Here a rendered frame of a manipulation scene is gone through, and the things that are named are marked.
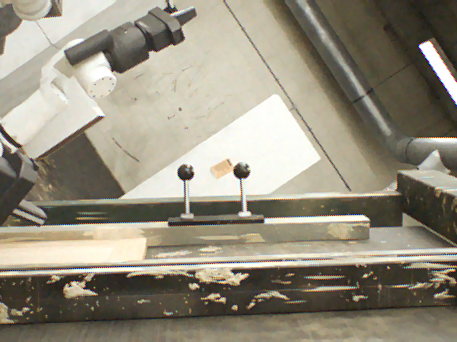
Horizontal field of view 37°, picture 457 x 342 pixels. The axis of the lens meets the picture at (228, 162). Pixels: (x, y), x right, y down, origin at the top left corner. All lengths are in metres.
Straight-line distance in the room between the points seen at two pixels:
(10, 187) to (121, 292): 0.24
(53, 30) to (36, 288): 2.69
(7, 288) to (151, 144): 8.42
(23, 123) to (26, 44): 2.22
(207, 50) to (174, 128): 1.16
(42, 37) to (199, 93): 5.91
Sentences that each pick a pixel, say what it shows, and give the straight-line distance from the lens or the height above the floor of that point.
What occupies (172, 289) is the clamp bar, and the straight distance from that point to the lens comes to 0.99.
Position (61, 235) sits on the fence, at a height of 1.16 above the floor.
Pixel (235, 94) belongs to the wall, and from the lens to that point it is 9.36.
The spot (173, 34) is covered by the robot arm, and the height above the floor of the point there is 1.58.
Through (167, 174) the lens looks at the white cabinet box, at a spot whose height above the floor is 1.06.
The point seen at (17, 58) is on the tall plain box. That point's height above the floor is 0.90.
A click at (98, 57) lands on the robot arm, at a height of 1.43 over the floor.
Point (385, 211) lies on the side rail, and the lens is 1.72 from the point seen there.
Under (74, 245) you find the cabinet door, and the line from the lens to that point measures 1.38.
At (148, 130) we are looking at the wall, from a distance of 9.39.
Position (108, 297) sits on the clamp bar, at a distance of 0.99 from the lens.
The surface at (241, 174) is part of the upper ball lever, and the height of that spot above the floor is 1.53.
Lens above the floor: 1.54
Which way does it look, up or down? 1 degrees down
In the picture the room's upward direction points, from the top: 56 degrees clockwise
